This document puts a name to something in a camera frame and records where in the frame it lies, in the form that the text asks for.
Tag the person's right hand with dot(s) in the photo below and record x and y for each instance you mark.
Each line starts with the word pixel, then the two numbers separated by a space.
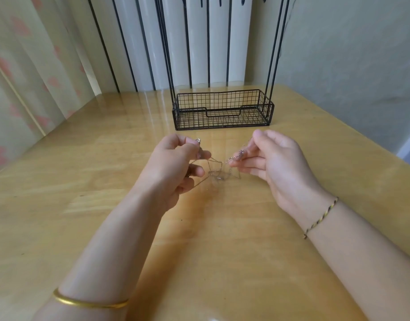
pixel 282 167

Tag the gold bangle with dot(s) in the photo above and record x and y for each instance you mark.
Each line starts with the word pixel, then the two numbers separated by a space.
pixel 88 303

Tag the person's left forearm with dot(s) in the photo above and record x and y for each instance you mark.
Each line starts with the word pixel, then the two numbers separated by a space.
pixel 101 260

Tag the white black-striped curtain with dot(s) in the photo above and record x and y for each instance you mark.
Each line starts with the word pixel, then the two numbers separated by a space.
pixel 148 43

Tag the person's left hand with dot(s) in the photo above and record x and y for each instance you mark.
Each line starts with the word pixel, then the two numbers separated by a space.
pixel 168 170

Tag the pink floral curtain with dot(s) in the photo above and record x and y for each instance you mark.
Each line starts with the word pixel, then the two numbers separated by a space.
pixel 28 76

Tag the person's right forearm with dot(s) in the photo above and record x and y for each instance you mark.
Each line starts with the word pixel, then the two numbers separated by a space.
pixel 365 267

